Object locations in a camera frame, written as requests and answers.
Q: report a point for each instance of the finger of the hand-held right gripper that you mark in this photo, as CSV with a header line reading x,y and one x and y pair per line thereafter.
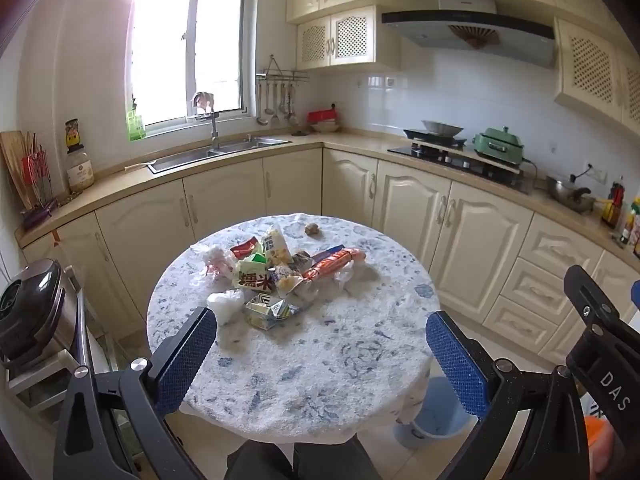
x,y
636,295
585,295

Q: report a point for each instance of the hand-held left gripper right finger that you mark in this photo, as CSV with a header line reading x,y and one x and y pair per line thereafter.
x,y
457,365

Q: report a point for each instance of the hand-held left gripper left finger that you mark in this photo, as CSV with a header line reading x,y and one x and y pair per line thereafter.
x,y
185,360

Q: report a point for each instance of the white tissue wad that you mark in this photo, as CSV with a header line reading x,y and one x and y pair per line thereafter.
x,y
225,305

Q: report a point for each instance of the blue plastic waste bin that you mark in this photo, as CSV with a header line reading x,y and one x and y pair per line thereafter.
x,y
425,425

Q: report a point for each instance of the yellow carton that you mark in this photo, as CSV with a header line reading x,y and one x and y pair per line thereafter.
x,y
270,312

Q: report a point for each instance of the green and white carton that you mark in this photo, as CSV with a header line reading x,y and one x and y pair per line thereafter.
x,y
252,280

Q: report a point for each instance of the white plastic bag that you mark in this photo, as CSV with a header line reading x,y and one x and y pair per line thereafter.
x,y
219,260

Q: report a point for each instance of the red snack wrapper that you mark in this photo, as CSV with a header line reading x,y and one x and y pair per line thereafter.
x,y
242,249

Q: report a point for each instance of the clear plastic wrap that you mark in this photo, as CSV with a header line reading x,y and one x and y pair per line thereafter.
x,y
345,276

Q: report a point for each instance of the white and yellow snack bag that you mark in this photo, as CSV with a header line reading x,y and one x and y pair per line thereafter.
x,y
275,247

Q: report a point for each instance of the silver foil wrapper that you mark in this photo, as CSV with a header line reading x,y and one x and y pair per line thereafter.
x,y
301,261

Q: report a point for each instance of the small brown nut shell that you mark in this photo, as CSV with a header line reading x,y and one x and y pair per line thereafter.
x,y
313,229

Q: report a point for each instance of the person's right forearm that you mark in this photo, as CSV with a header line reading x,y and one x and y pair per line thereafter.
x,y
602,460

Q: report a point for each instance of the cream cabinet drawer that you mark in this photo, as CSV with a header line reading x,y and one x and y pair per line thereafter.
x,y
520,325
537,290
560,247

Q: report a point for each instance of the row of condiment bottles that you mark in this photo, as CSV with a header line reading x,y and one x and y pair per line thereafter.
x,y
625,220

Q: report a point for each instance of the metal pan with ladle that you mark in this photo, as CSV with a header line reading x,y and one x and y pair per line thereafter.
x,y
570,197

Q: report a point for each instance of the metal storage rack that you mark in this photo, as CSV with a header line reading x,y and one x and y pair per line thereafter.
x,y
65,375

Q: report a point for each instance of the blue floral tablecloth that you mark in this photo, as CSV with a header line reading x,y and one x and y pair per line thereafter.
x,y
325,360

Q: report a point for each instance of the cream lower kitchen cabinets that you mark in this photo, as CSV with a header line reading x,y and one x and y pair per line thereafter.
x,y
410,210

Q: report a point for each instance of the black electric griddle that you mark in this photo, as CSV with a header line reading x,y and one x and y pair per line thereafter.
x,y
30,305

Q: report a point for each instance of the green electric cooking pot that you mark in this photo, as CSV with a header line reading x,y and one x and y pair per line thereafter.
x,y
497,144

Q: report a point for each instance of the stainless steel sink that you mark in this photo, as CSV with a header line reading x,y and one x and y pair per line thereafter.
x,y
200,157

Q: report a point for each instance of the purple utensil holder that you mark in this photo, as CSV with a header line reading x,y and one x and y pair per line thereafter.
x,y
40,216

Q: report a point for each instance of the black gas hob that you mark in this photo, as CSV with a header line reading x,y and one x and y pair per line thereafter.
x,y
425,152

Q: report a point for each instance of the shallow metal wok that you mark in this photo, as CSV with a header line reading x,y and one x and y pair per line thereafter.
x,y
442,127

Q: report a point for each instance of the metal sink faucet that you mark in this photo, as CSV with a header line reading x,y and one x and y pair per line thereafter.
x,y
215,130

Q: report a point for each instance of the green dish soap bottle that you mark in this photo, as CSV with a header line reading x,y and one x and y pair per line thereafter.
x,y
135,127

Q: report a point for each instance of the bundle of chopsticks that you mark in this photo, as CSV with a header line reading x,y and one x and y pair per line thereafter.
x,y
37,170

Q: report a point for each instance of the dark bottle with yellow label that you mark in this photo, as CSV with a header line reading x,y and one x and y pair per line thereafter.
x,y
72,135

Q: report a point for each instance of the wooden cutting board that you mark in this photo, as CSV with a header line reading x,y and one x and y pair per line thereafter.
x,y
12,160

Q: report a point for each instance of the row of hanging metal utensils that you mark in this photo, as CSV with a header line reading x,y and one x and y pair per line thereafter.
x,y
275,105

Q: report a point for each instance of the white bowl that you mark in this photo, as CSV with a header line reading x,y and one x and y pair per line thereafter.
x,y
327,127

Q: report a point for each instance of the red lidded container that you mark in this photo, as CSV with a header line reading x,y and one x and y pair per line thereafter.
x,y
322,116

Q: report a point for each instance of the range hood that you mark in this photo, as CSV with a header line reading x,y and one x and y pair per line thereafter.
x,y
465,35

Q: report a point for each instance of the kitchen window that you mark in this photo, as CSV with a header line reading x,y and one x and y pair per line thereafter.
x,y
165,45

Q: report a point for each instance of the metal wall utensil rack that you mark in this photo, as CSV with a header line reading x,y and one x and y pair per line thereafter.
x,y
280,76

